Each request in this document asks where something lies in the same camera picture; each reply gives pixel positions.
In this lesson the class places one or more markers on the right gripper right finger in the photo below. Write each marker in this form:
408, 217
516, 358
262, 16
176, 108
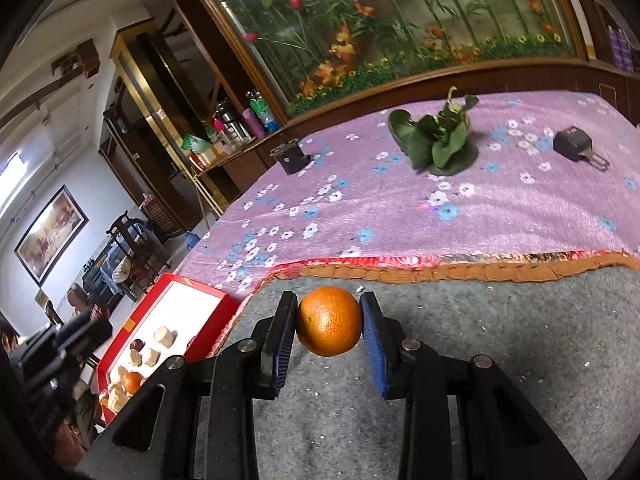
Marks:
502, 436

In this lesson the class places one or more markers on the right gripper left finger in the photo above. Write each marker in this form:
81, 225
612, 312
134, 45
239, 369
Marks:
195, 420

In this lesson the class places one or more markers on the orange fruit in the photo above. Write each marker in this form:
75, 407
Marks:
329, 321
132, 381

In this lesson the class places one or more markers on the dark red jujube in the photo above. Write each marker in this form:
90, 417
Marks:
137, 345

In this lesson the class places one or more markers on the red white shallow box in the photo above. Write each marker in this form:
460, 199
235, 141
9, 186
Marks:
176, 317

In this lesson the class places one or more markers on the grey felt mat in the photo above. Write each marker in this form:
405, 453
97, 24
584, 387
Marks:
571, 346

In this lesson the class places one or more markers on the dark wooden chair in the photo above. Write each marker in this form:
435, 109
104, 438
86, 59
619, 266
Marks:
139, 256

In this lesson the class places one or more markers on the blue thermos jug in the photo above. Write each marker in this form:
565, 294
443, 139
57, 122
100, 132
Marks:
191, 240

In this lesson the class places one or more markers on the purple floral tablecloth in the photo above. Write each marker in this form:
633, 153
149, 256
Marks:
521, 212

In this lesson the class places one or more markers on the green leafy plant bunch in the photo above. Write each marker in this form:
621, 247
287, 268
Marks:
438, 144

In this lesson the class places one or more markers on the black cylindrical cup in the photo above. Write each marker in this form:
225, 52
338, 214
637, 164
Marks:
290, 156

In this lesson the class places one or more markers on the black car key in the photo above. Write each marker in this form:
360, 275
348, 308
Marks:
576, 145

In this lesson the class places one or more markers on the pink bottle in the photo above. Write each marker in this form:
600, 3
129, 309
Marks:
253, 124

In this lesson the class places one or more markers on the green spray can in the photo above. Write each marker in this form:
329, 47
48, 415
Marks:
262, 110

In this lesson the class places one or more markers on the black thermos flask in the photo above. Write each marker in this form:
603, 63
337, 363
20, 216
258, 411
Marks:
232, 123

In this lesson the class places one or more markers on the framed wall painting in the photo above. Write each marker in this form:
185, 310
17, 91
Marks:
57, 225

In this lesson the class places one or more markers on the flower garden wall mural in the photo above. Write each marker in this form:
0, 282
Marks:
305, 54

